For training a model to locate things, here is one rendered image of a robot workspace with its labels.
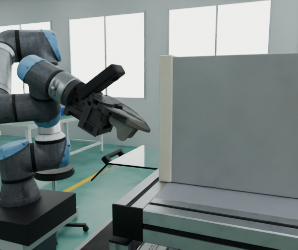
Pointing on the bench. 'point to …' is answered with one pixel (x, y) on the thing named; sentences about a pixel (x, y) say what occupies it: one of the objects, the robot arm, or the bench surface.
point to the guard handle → (112, 156)
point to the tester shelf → (212, 218)
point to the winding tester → (239, 122)
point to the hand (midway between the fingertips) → (146, 125)
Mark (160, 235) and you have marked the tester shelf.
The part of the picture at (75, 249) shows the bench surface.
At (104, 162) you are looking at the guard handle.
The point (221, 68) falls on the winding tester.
